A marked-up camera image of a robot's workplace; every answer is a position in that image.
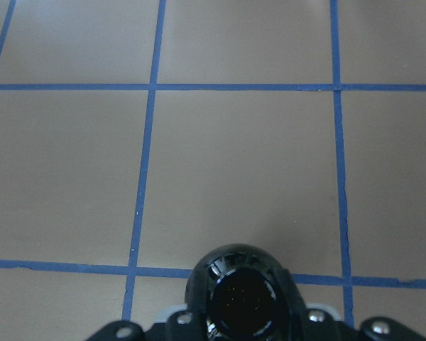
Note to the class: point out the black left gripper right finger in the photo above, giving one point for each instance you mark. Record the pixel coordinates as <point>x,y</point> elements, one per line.
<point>386,329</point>

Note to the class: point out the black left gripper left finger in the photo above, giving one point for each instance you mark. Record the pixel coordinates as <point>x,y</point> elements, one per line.
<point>119,330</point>

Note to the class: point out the carried dark wine bottle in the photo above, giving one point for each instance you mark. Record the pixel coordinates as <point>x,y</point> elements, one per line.
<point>241,292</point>

